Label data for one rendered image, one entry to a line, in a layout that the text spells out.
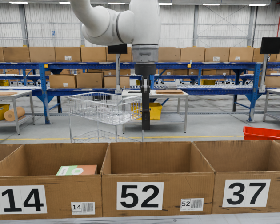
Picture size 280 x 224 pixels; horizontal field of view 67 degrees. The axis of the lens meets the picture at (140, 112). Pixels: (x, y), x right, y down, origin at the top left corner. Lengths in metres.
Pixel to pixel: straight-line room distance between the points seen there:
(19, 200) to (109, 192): 0.30
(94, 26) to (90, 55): 4.53
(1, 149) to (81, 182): 0.52
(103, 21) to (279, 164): 0.97
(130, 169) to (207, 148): 0.39
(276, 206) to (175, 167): 0.42
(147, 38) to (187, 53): 4.65
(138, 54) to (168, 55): 4.54
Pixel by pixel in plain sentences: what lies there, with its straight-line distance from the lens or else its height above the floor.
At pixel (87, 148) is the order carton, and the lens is 1.04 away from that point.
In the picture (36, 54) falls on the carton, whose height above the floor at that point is 1.56.
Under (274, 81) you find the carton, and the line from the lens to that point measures 5.96.
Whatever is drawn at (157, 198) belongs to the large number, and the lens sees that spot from 0.80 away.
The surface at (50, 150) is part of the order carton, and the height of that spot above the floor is 1.02.
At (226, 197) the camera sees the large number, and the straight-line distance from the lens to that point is 0.86.
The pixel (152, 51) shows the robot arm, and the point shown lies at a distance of 0.71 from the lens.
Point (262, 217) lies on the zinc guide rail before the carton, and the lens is 0.93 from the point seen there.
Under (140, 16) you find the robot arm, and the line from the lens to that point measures 0.71.
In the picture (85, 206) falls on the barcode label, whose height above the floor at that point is 0.93.
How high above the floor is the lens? 1.42
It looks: 14 degrees down
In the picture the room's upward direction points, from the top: straight up
